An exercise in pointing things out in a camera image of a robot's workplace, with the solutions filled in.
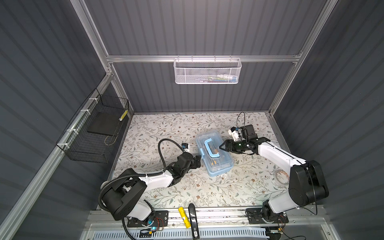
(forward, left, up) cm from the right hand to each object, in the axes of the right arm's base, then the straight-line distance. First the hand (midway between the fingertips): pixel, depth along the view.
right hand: (224, 149), depth 87 cm
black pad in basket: (+7, +66, +17) cm, 68 cm away
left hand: (-3, +17, -4) cm, 18 cm away
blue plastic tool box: (-7, +4, -2) cm, 8 cm away
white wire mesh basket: (+69, +8, +10) cm, 70 cm away
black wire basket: (-2, +67, +19) cm, 70 cm away
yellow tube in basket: (+11, +57, +18) cm, 61 cm away
